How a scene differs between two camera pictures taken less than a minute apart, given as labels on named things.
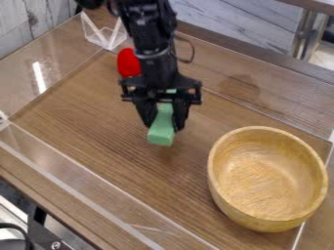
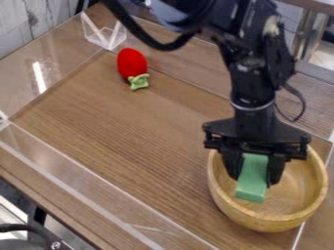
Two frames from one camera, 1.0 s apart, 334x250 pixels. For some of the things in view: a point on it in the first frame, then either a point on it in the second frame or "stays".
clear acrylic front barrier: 104,217 stays
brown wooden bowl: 267,178 stays
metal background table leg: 311,26 stays
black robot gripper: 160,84 → 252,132
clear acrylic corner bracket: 105,37 stays
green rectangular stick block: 160,133 → 251,182
